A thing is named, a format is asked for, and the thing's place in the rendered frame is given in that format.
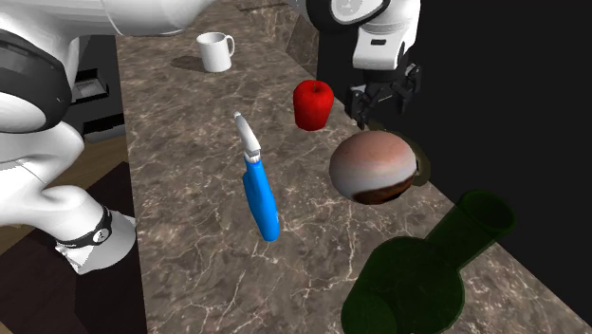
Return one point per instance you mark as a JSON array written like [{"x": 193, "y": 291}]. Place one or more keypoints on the dark green bottle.
[{"x": 407, "y": 282}]

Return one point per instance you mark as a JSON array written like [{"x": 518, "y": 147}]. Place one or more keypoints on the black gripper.
[{"x": 381, "y": 88}]

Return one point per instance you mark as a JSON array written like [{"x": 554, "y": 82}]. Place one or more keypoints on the red apple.
[{"x": 313, "y": 105}]

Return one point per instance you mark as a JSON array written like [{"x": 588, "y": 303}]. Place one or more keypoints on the white mug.
[{"x": 215, "y": 52}]

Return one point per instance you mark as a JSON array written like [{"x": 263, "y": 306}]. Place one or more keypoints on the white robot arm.
[{"x": 27, "y": 185}]

